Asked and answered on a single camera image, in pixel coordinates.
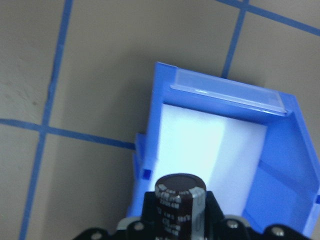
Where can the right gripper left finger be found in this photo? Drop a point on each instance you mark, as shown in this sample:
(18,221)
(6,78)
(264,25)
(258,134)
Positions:
(142,228)

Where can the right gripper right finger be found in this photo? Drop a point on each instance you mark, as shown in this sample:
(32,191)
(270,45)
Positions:
(231,227)

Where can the black cylindrical capacitor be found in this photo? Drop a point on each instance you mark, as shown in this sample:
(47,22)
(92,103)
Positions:
(180,201)

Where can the blue plastic bin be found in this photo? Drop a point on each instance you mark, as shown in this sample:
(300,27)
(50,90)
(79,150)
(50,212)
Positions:
(249,144)

